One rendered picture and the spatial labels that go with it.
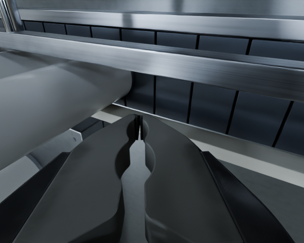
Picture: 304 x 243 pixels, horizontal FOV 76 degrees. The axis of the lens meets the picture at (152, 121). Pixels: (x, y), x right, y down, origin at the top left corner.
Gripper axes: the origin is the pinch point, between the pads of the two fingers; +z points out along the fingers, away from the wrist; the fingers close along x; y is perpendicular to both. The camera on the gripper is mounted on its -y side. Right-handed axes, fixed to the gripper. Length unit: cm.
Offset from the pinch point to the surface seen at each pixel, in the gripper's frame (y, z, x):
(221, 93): 0.6, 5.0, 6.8
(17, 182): 26.2, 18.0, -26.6
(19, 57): -1.4, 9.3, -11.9
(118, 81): 0.3, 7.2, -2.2
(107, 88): 0.4, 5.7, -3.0
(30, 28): -3.1, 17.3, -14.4
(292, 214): 16.5, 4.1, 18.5
